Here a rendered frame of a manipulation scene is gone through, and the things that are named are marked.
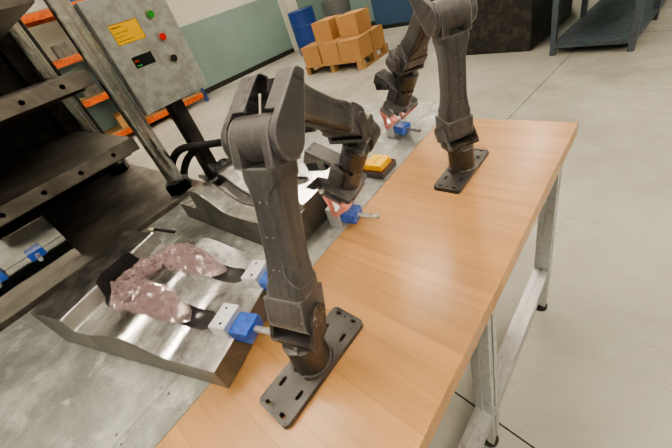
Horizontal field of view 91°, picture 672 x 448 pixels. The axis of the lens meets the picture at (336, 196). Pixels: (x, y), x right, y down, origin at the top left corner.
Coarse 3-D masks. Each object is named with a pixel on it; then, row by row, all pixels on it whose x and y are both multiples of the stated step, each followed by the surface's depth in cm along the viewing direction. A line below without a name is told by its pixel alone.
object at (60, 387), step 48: (336, 144) 123; (384, 144) 112; (240, 240) 90; (0, 336) 86; (48, 336) 81; (0, 384) 72; (48, 384) 68; (96, 384) 65; (144, 384) 62; (192, 384) 59; (0, 432) 62; (48, 432) 59; (96, 432) 56; (144, 432) 54
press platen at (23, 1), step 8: (0, 0) 93; (8, 0) 94; (16, 0) 95; (24, 0) 96; (32, 0) 98; (0, 8) 93; (8, 8) 94; (16, 8) 97; (24, 8) 101; (0, 16) 100; (8, 16) 104; (16, 16) 109; (0, 24) 113; (8, 24) 118; (0, 32) 128
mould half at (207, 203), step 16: (240, 176) 96; (320, 176) 88; (192, 192) 93; (208, 192) 91; (224, 192) 92; (304, 192) 83; (192, 208) 102; (208, 208) 93; (224, 208) 88; (240, 208) 88; (320, 208) 84; (224, 224) 93; (240, 224) 85; (256, 224) 79; (304, 224) 80; (320, 224) 85; (256, 240) 86
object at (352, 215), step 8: (328, 208) 81; (336, 208) 80; (352, 208) 80; (360, 208) 81; (328, 216) 82; (344, 216) 80; (352, 216) 78; (360, 216) 79; (368, 216) 78; (376, 216) 77; (336, 224) 82; (344, 224) 83
